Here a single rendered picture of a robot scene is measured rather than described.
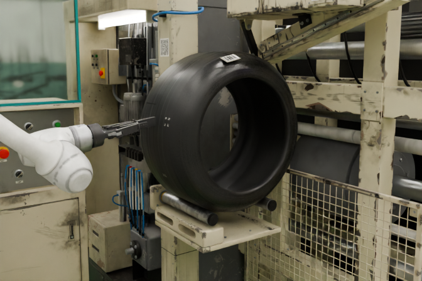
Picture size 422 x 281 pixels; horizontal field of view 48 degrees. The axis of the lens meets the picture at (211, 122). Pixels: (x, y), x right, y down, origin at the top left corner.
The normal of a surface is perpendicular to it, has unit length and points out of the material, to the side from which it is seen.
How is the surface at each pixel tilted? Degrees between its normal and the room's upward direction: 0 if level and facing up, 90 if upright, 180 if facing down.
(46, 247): 90
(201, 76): 55
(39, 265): 91
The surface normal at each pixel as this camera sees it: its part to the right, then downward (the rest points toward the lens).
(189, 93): -0.11, -0.30
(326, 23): -0.82, 0.07
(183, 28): 0.57, 0.11
